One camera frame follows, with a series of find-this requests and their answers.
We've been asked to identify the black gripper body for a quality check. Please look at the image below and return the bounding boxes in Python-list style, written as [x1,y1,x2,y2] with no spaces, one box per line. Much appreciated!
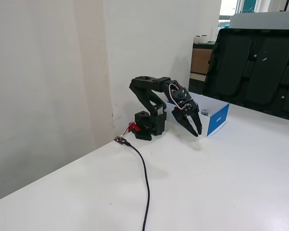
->
[177,99,199,119]

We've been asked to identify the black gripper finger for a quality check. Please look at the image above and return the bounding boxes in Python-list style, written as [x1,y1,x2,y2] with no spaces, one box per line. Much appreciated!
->
[189,112,203,135]
[171,107,199,138]

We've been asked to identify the blue and white cardboard box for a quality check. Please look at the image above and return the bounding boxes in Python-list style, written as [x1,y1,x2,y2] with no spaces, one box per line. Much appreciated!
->
[166,92,230,138]

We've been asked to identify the brown cardboard box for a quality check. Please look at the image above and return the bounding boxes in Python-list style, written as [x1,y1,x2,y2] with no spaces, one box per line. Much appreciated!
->
[190,48,213,75]

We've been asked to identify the red table clamp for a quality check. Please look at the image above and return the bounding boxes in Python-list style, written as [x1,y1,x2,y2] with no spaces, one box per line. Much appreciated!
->
[127,122,142,133]

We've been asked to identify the small controller circuit board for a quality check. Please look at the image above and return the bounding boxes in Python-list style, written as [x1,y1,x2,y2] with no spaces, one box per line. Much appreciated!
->
[113,135,132,147]

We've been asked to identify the dark green shelf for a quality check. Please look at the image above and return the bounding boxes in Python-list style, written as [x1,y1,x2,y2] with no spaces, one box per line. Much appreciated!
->
[192,40,217,51]

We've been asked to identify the black plastic moulded tray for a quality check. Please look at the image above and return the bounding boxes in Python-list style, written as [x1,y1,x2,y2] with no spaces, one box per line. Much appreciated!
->
[201,28,289,122]

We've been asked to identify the gray flat panel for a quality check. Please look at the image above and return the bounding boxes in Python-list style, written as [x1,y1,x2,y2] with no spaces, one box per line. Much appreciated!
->
[229,11,289,31]

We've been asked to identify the pink and white servo wire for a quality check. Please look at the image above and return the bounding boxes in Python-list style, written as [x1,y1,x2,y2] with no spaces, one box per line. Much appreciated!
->
[168,82,184,111]

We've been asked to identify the black usb cable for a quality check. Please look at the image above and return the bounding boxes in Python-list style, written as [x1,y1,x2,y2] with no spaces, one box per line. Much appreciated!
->
[125,141,151,231]

